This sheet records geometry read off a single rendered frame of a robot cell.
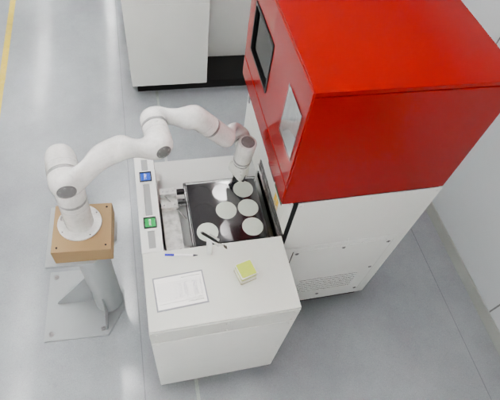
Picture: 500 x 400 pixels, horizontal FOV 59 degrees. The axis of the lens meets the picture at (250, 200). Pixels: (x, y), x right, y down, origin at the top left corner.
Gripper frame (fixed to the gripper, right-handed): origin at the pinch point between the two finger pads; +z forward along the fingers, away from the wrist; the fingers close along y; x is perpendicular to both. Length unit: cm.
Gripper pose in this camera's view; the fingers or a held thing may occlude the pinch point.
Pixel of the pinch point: (236, 178)
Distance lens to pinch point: 224.7
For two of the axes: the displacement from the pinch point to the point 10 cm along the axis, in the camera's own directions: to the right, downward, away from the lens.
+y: 6.1, 7.5, -2.6
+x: 7.7, -4.8, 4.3
